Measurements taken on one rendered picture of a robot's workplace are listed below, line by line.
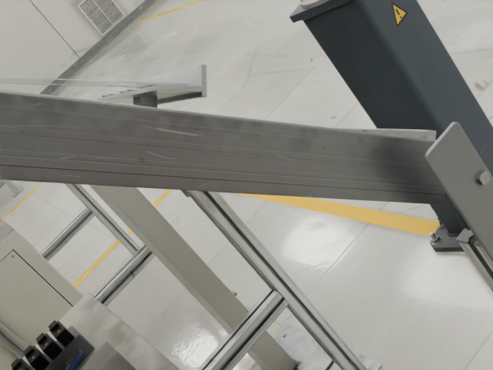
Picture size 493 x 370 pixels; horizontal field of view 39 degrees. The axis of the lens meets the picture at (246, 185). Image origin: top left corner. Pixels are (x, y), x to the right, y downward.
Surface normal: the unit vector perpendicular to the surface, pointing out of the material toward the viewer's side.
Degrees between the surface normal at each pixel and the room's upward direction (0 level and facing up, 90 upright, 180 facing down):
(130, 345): 0
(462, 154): 90
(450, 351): 0
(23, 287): 90
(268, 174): 90
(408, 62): 90
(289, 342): 0
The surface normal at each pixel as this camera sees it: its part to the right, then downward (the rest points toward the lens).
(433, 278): -0.59, -0.71
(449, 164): 0.47, 0.09
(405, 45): 0.61, -0.08
